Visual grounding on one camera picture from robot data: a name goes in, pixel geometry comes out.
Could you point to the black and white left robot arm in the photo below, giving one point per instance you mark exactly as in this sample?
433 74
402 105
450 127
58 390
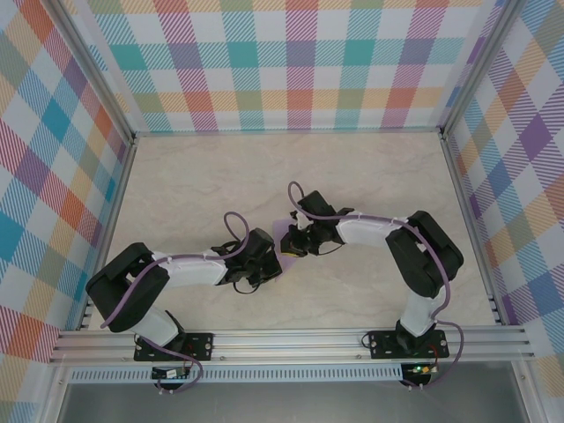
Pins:
189 273

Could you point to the purple cloth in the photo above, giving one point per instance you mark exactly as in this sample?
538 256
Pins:
282 228

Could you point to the aluminium frame post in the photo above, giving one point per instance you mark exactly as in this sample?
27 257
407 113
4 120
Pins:
94 72
478 68

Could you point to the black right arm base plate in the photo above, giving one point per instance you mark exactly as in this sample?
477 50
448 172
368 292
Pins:
381 346

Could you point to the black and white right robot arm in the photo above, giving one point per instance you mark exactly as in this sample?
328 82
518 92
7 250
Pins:
423 260

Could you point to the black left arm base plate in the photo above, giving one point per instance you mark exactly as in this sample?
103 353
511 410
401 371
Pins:
200 346

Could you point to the aluminium table edge rail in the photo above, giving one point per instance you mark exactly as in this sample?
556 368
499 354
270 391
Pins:
473 229
110 229
286 131

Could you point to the aluminium mounting rail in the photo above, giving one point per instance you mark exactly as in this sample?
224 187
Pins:
286 343

